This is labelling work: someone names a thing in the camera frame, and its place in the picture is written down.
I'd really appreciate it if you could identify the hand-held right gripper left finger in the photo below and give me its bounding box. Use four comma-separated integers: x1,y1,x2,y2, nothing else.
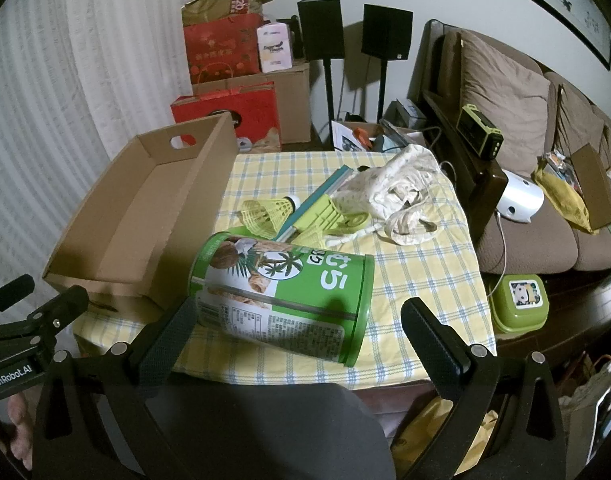
32,297,199,480

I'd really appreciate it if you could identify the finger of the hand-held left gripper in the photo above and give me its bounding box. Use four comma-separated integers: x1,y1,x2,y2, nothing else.
15,285,89,361
0,274,36,333

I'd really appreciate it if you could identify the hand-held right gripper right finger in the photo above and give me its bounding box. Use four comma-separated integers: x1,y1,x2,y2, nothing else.
400,297,569,480

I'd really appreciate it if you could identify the green snack canister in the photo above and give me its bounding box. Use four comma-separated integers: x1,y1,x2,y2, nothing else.
188,230,376,367

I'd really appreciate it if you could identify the yellow-green shuttlecock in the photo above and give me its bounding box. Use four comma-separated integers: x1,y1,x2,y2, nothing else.
241,195,300,238
292,225,331,251

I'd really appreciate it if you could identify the green squeegee with teal blade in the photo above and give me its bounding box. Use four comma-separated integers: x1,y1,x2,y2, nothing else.
275,164,371,251

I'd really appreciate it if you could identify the cream printed cloth bag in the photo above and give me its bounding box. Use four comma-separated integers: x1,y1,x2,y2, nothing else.
335,144,449,247

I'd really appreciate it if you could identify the person's left hand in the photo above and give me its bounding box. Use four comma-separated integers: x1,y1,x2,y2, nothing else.
0,392,36,471

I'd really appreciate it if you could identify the yellow plastic bag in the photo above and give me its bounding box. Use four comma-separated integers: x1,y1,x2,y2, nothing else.
395,395,501,461

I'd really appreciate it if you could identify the yellow checked tablecloth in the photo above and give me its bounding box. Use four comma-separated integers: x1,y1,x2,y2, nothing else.
72,151,499,391

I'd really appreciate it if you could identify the green lunch box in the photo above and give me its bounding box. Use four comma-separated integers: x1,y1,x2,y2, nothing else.
488,272,551,335

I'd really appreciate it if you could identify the brown sofa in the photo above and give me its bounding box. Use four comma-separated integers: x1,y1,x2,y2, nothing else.
415,19,611,356

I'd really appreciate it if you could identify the white round device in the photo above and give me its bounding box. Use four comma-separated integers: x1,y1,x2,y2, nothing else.
495,170,545,223

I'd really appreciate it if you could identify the white curtain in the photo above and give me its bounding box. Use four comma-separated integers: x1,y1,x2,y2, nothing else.
0,0,196,311

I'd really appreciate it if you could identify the grey-blue bundle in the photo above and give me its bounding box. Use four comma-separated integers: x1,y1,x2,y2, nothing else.
374,132,403,153

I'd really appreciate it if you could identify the green framed device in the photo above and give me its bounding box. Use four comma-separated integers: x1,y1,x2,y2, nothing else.
455,104,503,158

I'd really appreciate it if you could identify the flat cardboard piece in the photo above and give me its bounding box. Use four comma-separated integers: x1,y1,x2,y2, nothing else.
570,142,611,231

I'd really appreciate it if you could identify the low cardboard box with papers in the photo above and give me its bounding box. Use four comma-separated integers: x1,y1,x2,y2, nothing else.
330,120,431,153

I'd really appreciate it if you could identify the grey device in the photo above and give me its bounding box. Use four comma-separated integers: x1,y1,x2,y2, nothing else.
385,99,429,131

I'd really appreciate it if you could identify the red gift box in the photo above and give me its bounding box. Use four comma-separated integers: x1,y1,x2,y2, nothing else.
182,14,263,86
170,81,282,153

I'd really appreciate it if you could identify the large brown sofa cushion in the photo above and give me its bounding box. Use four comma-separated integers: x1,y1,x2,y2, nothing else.
455,30,551,148

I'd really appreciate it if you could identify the large closed cardboard box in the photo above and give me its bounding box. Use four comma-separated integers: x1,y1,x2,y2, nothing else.
192,60,311,146

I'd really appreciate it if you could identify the red gift box upper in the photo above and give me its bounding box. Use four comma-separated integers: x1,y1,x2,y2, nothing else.
182,14,263,86

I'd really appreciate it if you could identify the white pink tissue pack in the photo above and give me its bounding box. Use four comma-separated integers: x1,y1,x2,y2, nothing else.
256,22,293,73

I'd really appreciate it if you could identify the black speaker on stand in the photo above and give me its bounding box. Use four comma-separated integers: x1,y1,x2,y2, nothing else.
361,4,414,123
298,0,346,147

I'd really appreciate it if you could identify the gold paper bag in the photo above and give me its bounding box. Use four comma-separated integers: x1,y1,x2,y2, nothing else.
182,0,278,28

